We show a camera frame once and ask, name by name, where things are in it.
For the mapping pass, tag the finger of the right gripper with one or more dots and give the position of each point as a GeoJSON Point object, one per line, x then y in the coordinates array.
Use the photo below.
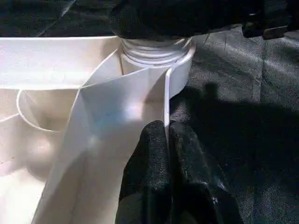
{"type": "Point", "coordinates": [175, 18]}

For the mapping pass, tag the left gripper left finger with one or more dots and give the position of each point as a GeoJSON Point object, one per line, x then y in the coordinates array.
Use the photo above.
{"type": "Point", "coordinates": [147, 177]}

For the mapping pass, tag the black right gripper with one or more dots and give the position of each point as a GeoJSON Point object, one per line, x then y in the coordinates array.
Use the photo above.
{"type": "Point", "coordinates": [271, 18]}

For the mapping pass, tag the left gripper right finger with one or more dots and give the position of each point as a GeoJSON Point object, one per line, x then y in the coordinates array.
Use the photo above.
{"type": "Point", "coordinates": [196, 182]}

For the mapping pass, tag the white plastic table leg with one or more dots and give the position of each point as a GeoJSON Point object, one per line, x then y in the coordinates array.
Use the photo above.
{"type": "Point", "coordinates": [154, 52]}

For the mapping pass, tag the white plastic table top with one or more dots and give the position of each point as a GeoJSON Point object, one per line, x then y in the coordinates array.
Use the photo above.
{"type": "Point", "coordinates": [46, 70]}

